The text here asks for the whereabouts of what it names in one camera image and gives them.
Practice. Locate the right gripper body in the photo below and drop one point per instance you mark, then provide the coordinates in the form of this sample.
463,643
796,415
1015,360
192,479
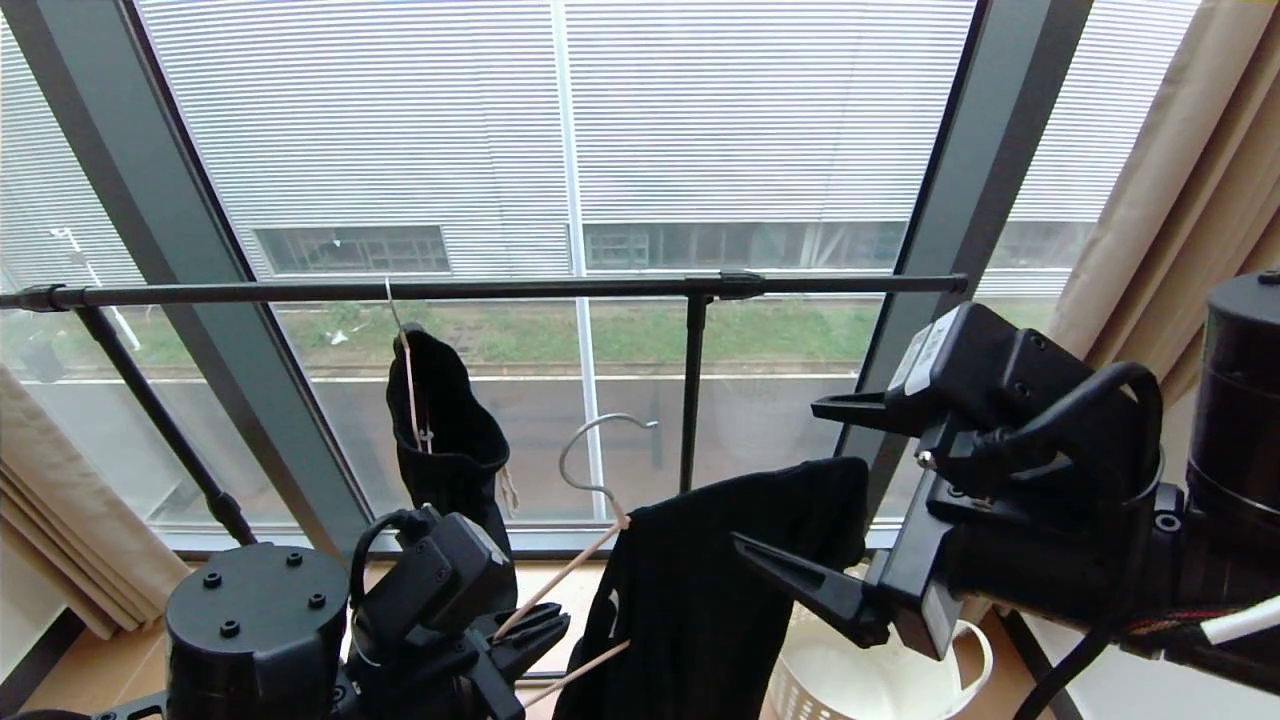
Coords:
1050,550

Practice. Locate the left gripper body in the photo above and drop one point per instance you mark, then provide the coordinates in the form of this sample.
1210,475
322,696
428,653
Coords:
430,680

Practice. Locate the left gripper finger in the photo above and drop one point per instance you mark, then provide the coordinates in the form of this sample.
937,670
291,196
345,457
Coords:
530,662
535,622

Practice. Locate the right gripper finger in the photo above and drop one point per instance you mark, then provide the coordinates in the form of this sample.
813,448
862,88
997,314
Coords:
820,590
860,412

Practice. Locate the pink clothes hanger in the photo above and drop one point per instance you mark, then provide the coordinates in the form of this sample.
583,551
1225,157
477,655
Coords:
408,370
560,575

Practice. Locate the heap of clothes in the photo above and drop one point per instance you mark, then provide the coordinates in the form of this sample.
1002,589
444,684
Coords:
700,600

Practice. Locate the black shorts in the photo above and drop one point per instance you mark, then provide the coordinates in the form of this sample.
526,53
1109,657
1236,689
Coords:
450,430

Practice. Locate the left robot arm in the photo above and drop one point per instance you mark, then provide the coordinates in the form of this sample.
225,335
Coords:
255,620

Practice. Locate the white laundry basket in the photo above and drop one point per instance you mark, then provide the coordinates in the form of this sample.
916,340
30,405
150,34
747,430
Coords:
850,680

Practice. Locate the black clothes rack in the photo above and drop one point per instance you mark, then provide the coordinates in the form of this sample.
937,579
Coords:
400,291

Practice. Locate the window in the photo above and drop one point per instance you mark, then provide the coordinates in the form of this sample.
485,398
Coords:
750,120

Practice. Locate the beige curtain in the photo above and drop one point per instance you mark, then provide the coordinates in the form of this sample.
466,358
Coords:
1180,200
60,520

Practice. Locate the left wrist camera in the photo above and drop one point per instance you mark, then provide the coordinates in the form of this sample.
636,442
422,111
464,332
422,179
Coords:
450,580

